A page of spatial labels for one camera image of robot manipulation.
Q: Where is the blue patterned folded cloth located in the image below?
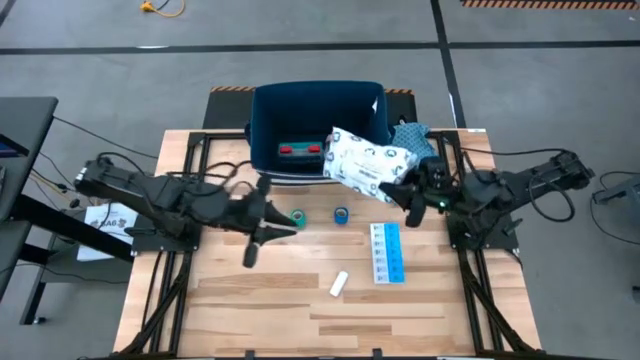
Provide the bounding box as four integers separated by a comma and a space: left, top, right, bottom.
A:
390, 122, 439, 164

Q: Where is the navy white striped fabric basket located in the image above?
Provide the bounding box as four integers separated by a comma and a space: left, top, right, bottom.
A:
244, 80, 393, 184

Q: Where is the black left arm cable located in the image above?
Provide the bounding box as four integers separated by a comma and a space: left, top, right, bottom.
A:
164, 158, 254, 197

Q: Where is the yellow cable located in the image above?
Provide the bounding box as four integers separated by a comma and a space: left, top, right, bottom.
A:
139, 0, 187, 19

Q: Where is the black mat with hazard stripes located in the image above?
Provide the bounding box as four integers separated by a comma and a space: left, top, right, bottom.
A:
202, 85, 418, 131

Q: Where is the teal case with red latches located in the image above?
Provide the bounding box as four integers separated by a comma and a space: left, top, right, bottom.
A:
277, 141, 326, 169

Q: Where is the blue white pill organizer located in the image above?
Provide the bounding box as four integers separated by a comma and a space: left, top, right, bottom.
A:
369, 222, 407, 286

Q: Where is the white printed paper sheet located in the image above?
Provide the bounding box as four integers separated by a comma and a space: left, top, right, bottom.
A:
76, 202, 140, 263

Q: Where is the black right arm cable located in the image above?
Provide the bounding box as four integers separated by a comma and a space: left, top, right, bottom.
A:
526, 172, 577, 224

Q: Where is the black floor cable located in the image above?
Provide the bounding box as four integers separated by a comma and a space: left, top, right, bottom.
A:
588, 169, 640, 247

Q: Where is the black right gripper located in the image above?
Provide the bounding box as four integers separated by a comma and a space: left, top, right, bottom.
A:
378, 181, 442, 228

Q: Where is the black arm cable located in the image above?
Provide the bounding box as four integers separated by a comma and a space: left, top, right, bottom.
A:
164, 158, 254, 197
526, 172, 577, 224

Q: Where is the small white tube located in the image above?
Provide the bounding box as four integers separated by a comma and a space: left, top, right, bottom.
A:
328, 270, 350, 299

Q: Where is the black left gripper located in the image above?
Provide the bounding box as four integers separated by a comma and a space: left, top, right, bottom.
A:
219, 177, 299, 269

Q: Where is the white patterned soft pack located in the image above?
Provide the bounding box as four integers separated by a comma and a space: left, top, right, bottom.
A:
322, 126, 419, 204

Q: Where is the dark desk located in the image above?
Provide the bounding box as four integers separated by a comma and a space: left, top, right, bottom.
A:
0, 96, 135, 326

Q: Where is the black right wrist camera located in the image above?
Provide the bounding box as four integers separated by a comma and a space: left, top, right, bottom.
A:
423, 157, 450, 192

